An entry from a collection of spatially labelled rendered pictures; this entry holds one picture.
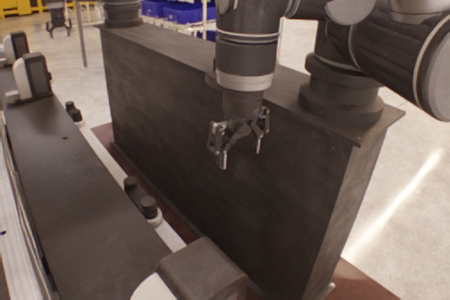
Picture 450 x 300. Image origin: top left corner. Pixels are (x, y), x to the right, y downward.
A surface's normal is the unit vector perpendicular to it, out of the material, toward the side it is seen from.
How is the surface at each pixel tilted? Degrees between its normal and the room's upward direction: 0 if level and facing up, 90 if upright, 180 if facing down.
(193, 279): 0
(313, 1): 107
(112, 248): 0
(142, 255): 0
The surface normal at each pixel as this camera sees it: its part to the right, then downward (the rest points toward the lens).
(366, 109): 0.15, -0.62
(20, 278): 0.04, -0.87
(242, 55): -0.22, 0.47
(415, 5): -0.66, 0.58
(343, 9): 0.18, 0.49
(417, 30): -0.87, -0.33
